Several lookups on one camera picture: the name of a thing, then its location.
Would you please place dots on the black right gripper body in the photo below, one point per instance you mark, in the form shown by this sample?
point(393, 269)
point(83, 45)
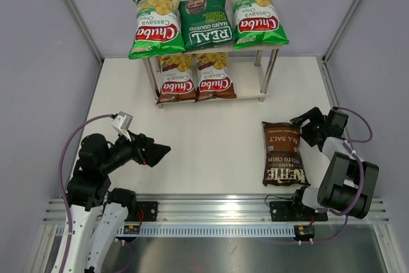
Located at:
point(310, 132)

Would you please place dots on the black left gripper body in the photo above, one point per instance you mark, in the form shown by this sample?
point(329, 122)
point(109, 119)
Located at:
point(137, 153)

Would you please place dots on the brown Kettle sea salt bag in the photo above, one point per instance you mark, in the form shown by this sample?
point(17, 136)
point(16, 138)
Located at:
point(283, 166)

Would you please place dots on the brown Chuba barbeque bag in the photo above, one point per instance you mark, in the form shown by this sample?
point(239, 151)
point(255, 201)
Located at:
point(177, 80)
point(213, 80)

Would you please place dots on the green Chuba cassava chips bag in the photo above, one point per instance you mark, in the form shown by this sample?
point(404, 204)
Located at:
point(158, 30)

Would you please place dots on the green REAL chips bag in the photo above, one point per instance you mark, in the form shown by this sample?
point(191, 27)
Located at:
point(205, 24)

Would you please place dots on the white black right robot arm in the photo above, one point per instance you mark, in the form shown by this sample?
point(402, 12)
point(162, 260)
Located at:
point(349, 182)

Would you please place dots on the two-tier beige wooden shelf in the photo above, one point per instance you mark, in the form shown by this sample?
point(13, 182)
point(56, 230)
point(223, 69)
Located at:
point(250, 78)

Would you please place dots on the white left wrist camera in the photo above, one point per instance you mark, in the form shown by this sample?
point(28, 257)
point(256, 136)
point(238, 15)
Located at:
point(121, 123)

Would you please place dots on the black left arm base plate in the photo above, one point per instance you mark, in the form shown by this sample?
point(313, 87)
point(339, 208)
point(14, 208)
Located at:
point(145, 210)

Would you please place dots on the aluminium mounting rail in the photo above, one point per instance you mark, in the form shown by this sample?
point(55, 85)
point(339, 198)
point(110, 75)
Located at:
point(215, 209)

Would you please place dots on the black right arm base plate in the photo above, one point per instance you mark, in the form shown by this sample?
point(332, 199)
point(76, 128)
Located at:
point(292, 210)

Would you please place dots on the white slotted cable duct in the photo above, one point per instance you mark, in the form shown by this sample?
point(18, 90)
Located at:
point(206, 230)

